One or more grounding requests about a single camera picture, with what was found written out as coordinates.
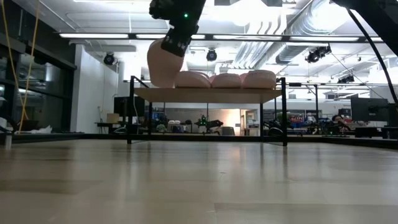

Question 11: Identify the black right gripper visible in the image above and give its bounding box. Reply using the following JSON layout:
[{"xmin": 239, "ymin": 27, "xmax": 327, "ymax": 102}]
[{"xmin": 148, "ymin": 0, "xmax": 207, "ymax": 58}]

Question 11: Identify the pink rubber slide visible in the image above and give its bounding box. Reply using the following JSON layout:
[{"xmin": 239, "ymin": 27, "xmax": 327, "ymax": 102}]
[
  {"xmin": 174, "ymin": 70, "xmax": 212, "ymax": 90},
  {"xmin": 241, "ymin": 70, "xmax": 277, "ymax": 90},
  {"xmin": 147, "ymin": 39, "xmax": 185, "ymax": 88},
  {"xmin": 210, "ymin": 73, "xmax": 246, "ymax": 90}
]

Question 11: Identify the long ceiling light bar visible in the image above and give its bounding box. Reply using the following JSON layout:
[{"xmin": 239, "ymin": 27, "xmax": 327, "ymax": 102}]
[{"xmin": 58, "ymin": 32, "xmax": 398, "ymax": 44}]

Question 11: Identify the person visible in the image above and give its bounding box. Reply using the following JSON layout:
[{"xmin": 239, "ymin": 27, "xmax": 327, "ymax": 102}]
[{"xmin": 331, "ymin": 114, "xmax": 351, "ymax": 131}]

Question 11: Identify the black monitor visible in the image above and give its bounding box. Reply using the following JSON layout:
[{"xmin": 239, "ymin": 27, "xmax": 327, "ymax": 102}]
[{"xmin": 350, "ymin": 97, "xmax": 389, "ymax": 123}]

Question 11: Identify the wooden shelf with black frame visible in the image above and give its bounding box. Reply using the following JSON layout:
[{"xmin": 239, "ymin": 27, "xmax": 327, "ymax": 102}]
[{"xmin": 126, "ymin": 75, "xmax": 289, "ymax": 147}]

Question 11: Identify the silver ceiling air duct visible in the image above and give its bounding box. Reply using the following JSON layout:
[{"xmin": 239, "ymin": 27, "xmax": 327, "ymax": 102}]
[{"xmin": 275, "ymin": 0, "xmax": 352, "ymax": 65}]

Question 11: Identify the yellow cable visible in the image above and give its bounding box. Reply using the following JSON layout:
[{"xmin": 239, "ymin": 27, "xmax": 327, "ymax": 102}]
[{"xmin": 0, "ymin": 0, "xmax": 41, "ymax": 133}]

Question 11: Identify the black metal table frame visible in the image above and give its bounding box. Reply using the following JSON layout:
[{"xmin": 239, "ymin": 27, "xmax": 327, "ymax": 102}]
[{"xmin": 0, "ymin": 132, "xmax": 398, "ymax": 150}]

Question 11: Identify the black background rig frame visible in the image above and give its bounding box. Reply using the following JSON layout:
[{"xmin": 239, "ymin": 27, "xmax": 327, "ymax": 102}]
[{"xmin": 287, "ymin": 82, "xmax": 320, "ymax": 125}]

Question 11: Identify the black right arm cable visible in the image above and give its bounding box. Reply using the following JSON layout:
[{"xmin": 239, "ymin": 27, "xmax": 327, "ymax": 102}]
[{"xmin": 345, "ymin": 7, "xmax": 398, "ymax": 105}]

